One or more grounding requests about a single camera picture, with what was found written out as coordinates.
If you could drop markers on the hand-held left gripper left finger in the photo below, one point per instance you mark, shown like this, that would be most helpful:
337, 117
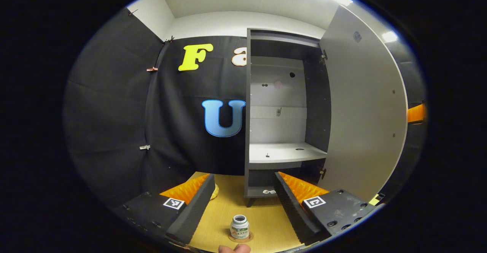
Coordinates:
194, 211

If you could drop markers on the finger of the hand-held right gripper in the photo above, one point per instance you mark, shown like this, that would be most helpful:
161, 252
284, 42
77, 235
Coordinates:
416, 113

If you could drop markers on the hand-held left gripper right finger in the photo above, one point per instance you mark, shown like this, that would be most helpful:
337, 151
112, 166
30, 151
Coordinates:
293, 211

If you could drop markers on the round brown coaster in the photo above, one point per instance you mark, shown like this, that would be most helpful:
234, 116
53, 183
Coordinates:
251, 237

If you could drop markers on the white bottle with green label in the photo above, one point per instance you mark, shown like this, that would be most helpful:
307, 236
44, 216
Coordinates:
239, 230

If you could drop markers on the dark grey cabinet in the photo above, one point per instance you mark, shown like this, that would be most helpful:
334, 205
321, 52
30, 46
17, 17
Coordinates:
277, 127

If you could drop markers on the yellow lumpy object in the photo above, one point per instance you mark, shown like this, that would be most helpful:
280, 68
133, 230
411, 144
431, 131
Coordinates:
215, 191

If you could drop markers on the small ceiling light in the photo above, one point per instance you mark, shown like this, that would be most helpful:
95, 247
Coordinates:
390, 36

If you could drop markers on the black backdrop cloth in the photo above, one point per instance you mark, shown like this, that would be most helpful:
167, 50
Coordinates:
114, 112

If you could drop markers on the red clip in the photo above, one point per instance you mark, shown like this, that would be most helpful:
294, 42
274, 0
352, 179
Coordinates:
152, 69

